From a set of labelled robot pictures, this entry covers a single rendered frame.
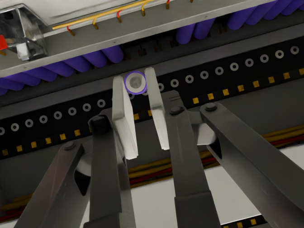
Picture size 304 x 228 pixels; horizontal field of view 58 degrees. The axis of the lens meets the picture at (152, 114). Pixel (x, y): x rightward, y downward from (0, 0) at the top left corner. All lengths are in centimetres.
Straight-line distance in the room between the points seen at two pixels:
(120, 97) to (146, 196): 9
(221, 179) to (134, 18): 15
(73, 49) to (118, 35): 4
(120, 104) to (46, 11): 10
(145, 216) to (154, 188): 2
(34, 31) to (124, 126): 11
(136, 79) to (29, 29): 8
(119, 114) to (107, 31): 10
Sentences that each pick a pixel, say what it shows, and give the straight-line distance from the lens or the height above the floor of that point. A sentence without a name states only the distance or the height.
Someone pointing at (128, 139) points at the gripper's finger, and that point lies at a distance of 16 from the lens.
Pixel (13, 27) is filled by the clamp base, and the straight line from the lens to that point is 24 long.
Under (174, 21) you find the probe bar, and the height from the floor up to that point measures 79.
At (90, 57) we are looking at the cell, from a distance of 29.
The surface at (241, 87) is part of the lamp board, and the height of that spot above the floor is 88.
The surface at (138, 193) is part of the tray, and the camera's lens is 23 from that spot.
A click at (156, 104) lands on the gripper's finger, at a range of 15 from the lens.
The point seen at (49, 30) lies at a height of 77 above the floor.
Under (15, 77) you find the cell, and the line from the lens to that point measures 31.
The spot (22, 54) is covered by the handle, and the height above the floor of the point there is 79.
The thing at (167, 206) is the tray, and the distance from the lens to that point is 23.
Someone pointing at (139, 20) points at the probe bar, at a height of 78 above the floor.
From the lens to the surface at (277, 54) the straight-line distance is 41.
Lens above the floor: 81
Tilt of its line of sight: 13 degrees up
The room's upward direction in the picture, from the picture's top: 164 degrees clockwise
